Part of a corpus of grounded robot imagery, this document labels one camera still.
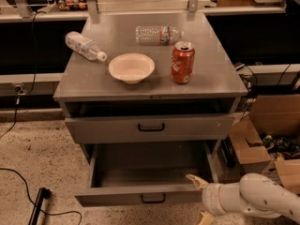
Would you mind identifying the grey top drawer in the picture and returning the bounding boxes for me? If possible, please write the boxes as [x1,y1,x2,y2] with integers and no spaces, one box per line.
[65,114,234,143]

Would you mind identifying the clear water bottle red label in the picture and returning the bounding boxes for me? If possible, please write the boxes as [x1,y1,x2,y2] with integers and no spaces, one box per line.
[135,25,185,45]

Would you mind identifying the clear water bottle white label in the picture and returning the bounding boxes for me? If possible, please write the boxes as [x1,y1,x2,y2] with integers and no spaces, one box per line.
[65,31,107,62]

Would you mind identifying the grey drawer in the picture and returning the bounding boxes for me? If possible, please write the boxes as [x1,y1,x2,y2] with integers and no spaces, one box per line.
[65,114,234,143]
[76,142,218,207]

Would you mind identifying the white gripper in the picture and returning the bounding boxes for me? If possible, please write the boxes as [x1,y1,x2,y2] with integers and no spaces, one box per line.
[186,174,224,225]

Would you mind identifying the grey metal drawer cabinet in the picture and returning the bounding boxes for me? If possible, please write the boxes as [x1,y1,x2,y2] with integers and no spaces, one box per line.
[54,12,247,157]

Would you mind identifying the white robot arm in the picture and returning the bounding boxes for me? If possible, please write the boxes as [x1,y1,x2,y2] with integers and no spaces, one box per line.
[186,173,300,225]

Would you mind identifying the black hanging cable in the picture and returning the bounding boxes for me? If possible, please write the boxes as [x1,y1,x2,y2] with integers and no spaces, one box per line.
[0,11,39,139]

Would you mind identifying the items inside cardboard box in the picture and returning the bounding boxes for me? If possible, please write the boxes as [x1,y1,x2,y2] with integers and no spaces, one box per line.
[262,135,300,160]

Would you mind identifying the red soda can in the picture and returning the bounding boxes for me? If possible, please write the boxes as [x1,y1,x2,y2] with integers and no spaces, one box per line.
[171,41,195,84]

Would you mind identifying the brown cardboard box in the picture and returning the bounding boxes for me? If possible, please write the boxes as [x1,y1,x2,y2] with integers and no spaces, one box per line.
[229,95,300,194]

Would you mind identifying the black bar on floor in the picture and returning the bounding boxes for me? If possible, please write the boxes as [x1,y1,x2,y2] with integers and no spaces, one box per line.
[28,187,51,225]

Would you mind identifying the black floor cable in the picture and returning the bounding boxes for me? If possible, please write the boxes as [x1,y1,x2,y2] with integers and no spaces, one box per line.
[0,167,83,225]

